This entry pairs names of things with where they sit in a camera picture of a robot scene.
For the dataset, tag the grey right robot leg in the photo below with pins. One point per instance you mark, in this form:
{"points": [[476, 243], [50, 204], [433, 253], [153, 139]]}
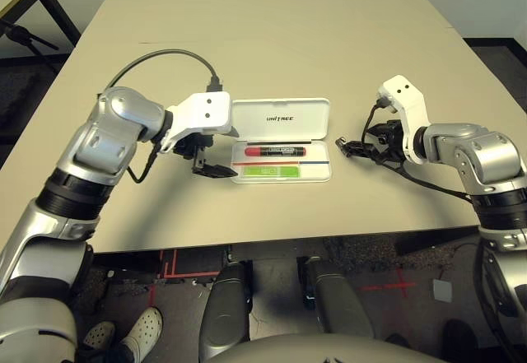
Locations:
{"points": [[341, 301]]}

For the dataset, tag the green stationery stick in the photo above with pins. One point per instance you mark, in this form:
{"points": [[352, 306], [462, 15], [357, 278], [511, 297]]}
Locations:
{"points": [[255, 171]]}

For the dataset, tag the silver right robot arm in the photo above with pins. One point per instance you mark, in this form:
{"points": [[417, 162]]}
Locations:
{"points": [[473, 141]]}

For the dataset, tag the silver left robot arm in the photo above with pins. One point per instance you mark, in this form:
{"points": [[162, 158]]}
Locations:
{"points": [[119, 112]]}

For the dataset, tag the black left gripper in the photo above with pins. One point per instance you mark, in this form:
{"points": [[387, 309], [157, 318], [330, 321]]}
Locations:
{"points": [[191, 145]]}

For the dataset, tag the grey robot torso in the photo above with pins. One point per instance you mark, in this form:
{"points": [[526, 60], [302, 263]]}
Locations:
{"points": [[309, 352]]}

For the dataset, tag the black framed side table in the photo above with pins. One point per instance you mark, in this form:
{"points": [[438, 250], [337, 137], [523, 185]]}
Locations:
{"points": [[57, 9]]}

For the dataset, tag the white plastic pencil case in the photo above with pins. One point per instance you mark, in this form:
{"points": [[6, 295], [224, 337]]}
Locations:
{"points": [[255, 112]]}

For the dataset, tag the black shoe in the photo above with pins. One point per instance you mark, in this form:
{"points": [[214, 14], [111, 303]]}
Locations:
{"points": [[397, 340], [461, 338]]}

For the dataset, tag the black tripod stand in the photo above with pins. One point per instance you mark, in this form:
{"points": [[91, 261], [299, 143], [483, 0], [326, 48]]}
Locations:
{"points": [[24, 33]]}

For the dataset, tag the black table underframe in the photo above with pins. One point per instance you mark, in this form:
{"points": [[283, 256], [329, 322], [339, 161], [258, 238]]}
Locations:
{"points": [[123, 262]]}

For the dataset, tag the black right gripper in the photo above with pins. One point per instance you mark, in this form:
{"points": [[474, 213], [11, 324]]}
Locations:
{"points": [[389, 141]]}

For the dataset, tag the white perforated clog shoe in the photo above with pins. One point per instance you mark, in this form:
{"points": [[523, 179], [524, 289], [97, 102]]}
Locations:
{"points": [[99, 334], [144, 330]]}

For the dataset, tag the red black marker pen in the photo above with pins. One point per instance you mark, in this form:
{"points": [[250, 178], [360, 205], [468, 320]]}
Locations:
{"points": [[276, 151]]}

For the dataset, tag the grey robot leg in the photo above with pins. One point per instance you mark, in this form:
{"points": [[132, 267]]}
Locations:
{"points": [[341, 301], [226, 309]]}

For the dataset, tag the grey left robot leg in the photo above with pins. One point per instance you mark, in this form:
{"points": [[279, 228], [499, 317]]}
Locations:
{"points": [[226, 309]]}

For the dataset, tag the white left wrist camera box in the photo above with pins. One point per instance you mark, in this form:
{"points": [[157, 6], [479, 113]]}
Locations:
{"points": [[206, 108]]}

